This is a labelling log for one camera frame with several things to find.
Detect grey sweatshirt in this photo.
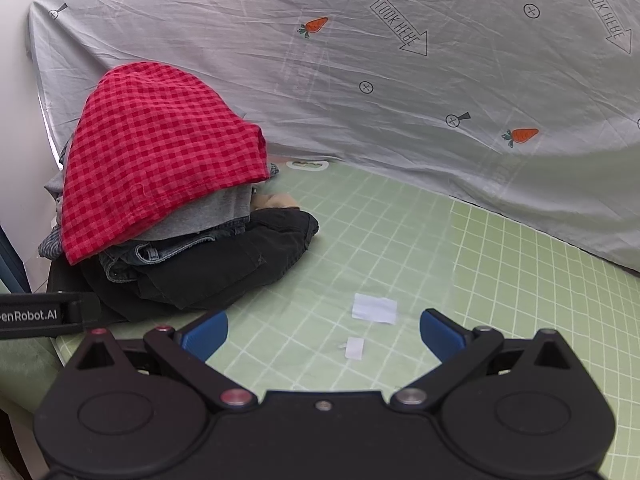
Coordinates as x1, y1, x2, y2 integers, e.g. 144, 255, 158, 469
137, 184, 255, 242

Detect grey carrot print sheet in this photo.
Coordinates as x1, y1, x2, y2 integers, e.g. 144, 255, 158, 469
28, 0, 639, 269

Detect small white paper label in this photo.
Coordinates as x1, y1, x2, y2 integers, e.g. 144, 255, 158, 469
345, 337, 364, 361

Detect black jacket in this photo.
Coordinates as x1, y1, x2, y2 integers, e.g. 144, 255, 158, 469
47, 208, 319, 324

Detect large white paper label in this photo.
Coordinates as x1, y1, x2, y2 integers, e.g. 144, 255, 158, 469
352, 294, 397, 325

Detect green grid mat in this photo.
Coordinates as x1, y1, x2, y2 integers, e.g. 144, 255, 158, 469
0, 159, 640, 480

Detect red checkered shorts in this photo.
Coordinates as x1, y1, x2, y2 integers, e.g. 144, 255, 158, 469
61, 62, 269, 264

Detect beige garment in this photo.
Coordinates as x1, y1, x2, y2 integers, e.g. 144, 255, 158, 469
250, 193, 299, 210

